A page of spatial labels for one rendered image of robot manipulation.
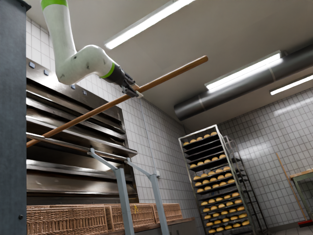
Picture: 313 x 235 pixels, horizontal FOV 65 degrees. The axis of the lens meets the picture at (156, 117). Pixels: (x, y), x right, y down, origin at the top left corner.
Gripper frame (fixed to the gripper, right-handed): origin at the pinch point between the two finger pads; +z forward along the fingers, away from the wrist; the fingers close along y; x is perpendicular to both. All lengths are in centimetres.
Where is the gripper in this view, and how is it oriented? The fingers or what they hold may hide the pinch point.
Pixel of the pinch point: (137, 91)
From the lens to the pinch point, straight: 130.3
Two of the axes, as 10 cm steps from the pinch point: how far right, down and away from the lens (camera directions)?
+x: 8.6, -3.8, -3.3
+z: 4.5, 2.9, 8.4
